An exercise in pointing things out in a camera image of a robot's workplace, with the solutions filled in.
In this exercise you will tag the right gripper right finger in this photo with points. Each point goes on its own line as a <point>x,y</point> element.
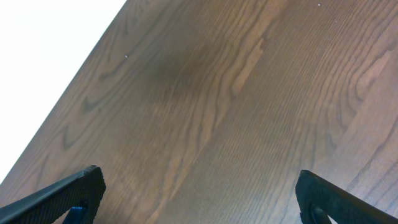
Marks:
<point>321,202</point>

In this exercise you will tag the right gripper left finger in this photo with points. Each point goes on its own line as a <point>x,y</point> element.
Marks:
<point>78,196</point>

